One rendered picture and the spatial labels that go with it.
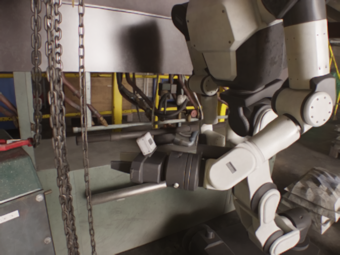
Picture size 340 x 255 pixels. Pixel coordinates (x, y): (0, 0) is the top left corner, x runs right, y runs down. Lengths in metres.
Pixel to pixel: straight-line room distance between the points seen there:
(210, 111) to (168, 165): 0.50
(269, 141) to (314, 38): 0.24
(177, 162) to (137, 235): 0.99
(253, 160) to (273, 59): 0.33
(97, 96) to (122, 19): 2.92
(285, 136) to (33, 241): 0.67
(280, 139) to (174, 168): 0.25
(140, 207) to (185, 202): 0.32
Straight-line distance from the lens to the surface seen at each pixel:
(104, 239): 1.36
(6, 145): 0.68
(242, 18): 0.60
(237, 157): 0.48
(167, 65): 1.16
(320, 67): 0.56
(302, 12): 0.55
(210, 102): 0.93
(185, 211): 1.53
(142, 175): 0.51
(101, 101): 3.94
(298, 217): 1.39
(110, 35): 1.05
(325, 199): 1.98
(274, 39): 0.69
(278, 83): 0.80
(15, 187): 0.62
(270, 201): 0.94
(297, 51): 0.55
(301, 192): 2.00
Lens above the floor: 1.08
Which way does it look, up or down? 16 degrees down
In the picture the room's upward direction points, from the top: 4 degrees clockwise
